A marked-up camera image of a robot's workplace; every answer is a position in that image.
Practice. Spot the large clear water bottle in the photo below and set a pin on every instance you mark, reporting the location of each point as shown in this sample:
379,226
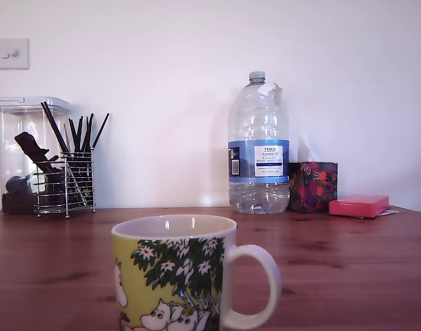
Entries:
259,131

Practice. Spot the dark coffee beans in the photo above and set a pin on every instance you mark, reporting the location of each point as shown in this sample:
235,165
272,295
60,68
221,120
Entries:
17,205

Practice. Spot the pink flat box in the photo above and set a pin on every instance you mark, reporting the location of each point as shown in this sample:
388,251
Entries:
359,205

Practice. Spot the clear container with white lid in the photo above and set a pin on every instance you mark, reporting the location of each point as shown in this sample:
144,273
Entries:
14,113

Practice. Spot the white tissue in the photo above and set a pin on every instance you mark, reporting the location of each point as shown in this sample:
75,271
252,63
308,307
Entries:
308,151

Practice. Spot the white wall light switch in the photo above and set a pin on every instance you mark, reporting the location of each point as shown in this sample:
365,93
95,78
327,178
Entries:
10,54

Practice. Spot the floral print tissue box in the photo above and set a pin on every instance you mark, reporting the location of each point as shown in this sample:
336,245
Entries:
314,188

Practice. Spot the yellow cartoon print mug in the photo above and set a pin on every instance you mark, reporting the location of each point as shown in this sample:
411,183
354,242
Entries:
169,276

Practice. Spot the black plastic scoop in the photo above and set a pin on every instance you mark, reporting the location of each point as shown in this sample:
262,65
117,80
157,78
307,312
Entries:
29,145

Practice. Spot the white paper sheet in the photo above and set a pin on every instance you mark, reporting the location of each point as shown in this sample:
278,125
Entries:
391,211

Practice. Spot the black chopstick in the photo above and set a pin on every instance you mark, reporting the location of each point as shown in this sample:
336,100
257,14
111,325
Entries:
100,130
57,128
90,132
73,136
51,125
86,134
79,134

